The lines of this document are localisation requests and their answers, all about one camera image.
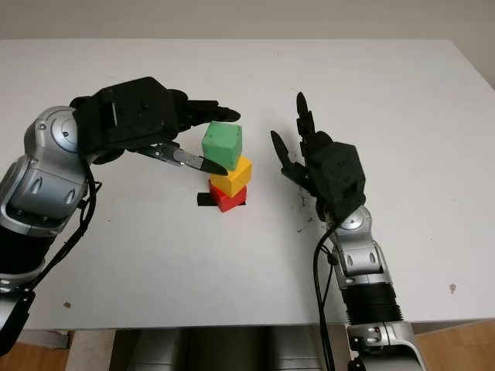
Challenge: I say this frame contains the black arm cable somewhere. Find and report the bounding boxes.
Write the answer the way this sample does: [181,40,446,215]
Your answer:
[22,154,104,303]
[312,223,342,371]

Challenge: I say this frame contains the green cube block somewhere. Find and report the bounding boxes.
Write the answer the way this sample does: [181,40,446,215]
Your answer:
[200,121,244,172]

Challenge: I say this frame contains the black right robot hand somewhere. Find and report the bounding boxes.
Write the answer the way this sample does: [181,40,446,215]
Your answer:
[269,91,338,223]

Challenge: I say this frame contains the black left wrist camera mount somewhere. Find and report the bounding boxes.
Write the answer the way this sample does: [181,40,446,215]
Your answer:
[69,76,179,155]

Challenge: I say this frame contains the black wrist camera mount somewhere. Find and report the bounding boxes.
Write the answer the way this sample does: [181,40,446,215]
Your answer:
[69,76,179,155]
[310,141,368,223]

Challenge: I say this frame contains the yellow cube block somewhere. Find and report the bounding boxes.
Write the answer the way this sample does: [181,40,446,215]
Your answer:
[208,155,254,199]

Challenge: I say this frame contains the black tape strip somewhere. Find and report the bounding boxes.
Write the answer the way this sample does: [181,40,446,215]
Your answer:
[196,192,248,208]

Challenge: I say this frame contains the red cube block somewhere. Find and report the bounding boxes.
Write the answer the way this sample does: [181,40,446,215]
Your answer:
[208,181,249,213]

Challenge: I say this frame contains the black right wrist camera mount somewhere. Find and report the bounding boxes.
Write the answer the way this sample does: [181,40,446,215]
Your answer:
[310,141,368,223]

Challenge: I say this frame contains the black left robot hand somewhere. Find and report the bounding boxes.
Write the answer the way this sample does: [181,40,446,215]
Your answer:
[90,88,242,177]

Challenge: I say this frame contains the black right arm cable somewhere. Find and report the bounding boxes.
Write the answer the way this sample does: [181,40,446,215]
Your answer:
[312,223,342,371]

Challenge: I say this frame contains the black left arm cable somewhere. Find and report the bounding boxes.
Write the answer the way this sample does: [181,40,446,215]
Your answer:
[22,154,104,303]

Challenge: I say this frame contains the grey robot torso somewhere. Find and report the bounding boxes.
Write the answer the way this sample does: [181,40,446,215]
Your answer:
[110,327,350,371]

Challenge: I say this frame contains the grey metal table bracket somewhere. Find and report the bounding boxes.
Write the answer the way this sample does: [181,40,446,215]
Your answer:
[22,328,75,351]

